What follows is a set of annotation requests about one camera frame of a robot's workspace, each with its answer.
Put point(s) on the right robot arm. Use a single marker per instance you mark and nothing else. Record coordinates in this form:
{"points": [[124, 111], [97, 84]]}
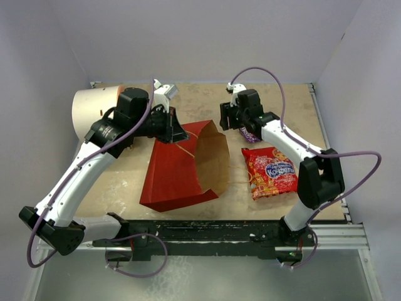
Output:
{"points": [[320, 177]]}

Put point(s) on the red candy snack bag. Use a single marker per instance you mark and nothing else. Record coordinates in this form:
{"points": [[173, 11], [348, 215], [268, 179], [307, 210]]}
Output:
{"points": [[271, 173]]}

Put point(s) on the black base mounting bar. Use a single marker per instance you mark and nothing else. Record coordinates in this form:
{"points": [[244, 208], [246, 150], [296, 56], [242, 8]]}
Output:
{"points": [[142, 239]]}

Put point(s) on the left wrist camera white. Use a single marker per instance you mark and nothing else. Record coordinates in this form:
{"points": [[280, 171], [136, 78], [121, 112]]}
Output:
{"points": [[163, 94]]}

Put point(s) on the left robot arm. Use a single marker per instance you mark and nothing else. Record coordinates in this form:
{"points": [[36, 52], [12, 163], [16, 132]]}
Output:
{"points": [[135, 114]]}

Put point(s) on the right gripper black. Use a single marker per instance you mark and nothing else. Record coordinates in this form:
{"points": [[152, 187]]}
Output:
{"points": [[227, 111]]}

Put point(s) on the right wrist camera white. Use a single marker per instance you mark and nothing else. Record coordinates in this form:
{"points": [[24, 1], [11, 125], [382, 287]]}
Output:
{"points": [[233, 90]]}

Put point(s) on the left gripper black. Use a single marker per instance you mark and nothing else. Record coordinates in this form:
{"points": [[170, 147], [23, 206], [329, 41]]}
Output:
{"points": [[173, 131]]}

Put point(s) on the red brown paper bag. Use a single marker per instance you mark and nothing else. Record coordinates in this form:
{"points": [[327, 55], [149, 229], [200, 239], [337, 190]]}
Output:
{"points": [[190, 172]]}

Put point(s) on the purple brown M&M's packet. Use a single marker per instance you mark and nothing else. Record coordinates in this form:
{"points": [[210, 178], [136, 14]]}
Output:
{"points": [[249, 137]]}

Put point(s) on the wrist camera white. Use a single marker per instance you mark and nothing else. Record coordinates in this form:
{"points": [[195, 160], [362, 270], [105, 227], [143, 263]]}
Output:
{"points": [[163, 94], [233, 90]]}

